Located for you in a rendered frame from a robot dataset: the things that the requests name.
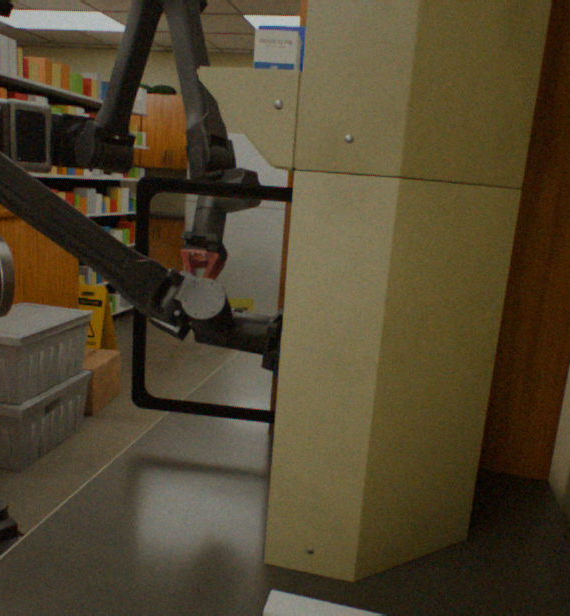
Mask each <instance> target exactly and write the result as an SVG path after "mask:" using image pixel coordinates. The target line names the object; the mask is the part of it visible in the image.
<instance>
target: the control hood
mask: <svg viewBox="0 0 570 616"><path fill-rule="evenodd" d="M197 74H198V75H199V80H200V81H201V82H202V83H203V85H204V86H205V87H206V88H207V89H208V91H209V92H210V93H211V94H212V96H213V97H214V98H215V99H216V100H217V102H218V103H219V104H220V105H221V107H222V108H223V109H224V110H225V112H226V113H227V114H228V115H229V116H230V118H231V119H232V120H233V121H234V123H235V124H236V125H237V126H238V127H239V129H240V130H241V131H242V132H243V134H244V135H245V136H246V137H247V138H248V140H249V141H250V142H251V143H252V145H253V146H254V147H255V148H256V150H257V151H258V152H259V153H260V154H261V156H262V157H263V158H264V159H265V161H266V162H267V163H268V164H269V165H270V167H274V168H275V169H279V170H285V171H291V172H295V171H296V169H295V162H296V149H297V136H298V123H299V110H300V98H301V85H302V72H301V71H300V70H277V69H251V68H226V67H202V66H200V69H197Z"/></svg>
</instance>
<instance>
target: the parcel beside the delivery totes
mask: <svg viewBox="0 0 570 616"><path fill-rule="evenodd" d="M82 369H83V370H90V371H92V372H91V379H89V380H88V386H87V395H86V401H85V408H84V415H85V416H94V415H95V414H96V413H97V412H99V411H100V410H101V409H102V408H103V407H104V406H105V405H107V404H108V403H109V402H110V401H111V400H112V399H113V398H115V397H116V396H117V395H118V394H119V393H120V375H121V351H116V350H105V349H96V348H87V347H86V349H85V355H84V362H83V368H82Z"/></svg>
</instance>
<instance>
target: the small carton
mask: <svg viewBox="0 0 570 616"><path fill-rule="evenodd" d="M301 44H302V42H301V39H300V37H299V34H298V32H297V31H277V30H258V29H256V33H255V50H254V66H253V69H277V70H300V57H301Z"/></svg>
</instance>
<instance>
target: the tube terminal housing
mask: <svg viewBox="0 0 570 616"><path fill-rule="evenodd" d="M551 4H552V0H308V8H307V21H306V34H305V46H304V59H303V72H302V85H301V98H300V110H299V123H298V136H297V149H296V162H295V169H296V171H295V172H294V184H293V197H292V210H291V223H290V236H289V248H288V261H287V274H286V287H285V300H284V312H283V325H282V338H281V351H280V364H279V376H278V389H277V402H276V415H275V428H274V441H273V453H272V466H271V479H270V492H269V505H268V517H267V530H266V543H265V556H264V563H267V564H271V565H276V566H281V567H285V568H290V569H294V570H299V571H304V572H308V573H313V574H318V575H322V576H327V577H332V578H336V579H341V580H345V581H350V582H355V581H358V580H360V579H363V578H365V577H368V576H371V575H373V574H376V573H379V572H381V571H384V570H387V569H389V568H392V567H395V566H397V565H400V564H402V563H405V562H408V561H410V560H413V559H416V558H418V557H421V556H424V555H426V554H429V553H432V552H434V551H437V550H440V549H442V548H445V547H448V546H450V545H453V544H456V543H458V542H461V541H463V540H466V539H467V534H468V528H469V521H470V515H471V508H472V502H473V496H474V489H475V483H476V476H477V470H478V463H479V457H480V451H481V444H482V438H483V431H484V425H485V419H486V412H487V406H488V399H489V393H490V387H491V380H492V374H493V368H494V361H495V355H496V348H497V342H498V336H499V329H500V323H501V317H502V310H503V304H504V298H505V291H506V285H507V279H508V272H509V266H510V260H511V254H512V247H513V241H514V235H515V228H516V222H517V216H518V210H519V203H520V197H521V189H520V188H522V184H523V177H524V171H525V165H526V159H527V152H528V146H529V140H530V134H531V127H532V121H533V115H534V109H535V103H536V96H537V90H538V84H539V78H540V72H541V65H542V59H543V53H544V47H545V41H546V34H547V28H548V22H549V16H550V10H551ZM297 170H300V171H297Z"/></svg>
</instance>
